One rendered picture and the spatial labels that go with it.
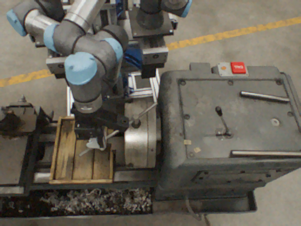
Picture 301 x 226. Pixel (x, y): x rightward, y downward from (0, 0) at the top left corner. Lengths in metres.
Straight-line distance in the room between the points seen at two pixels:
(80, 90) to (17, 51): 2.51
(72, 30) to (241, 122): 0.70
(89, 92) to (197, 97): 0.52
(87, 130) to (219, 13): 2.94
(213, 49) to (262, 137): 2.07
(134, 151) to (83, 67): 0.49
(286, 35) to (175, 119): 2.75
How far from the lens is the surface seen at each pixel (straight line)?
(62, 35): 0.74
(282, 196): 2.46
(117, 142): 1.08
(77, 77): 0.61
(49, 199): 1.62
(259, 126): 1.05
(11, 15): 1.23
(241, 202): 1.70
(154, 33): 1.36
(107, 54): 0.68
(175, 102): 1.00
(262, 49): 3.23
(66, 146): 1.35
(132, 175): 1.27
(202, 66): 1.13
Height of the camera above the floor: 2.10
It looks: 62 degrees down
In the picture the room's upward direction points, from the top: 6 degrees clockwise
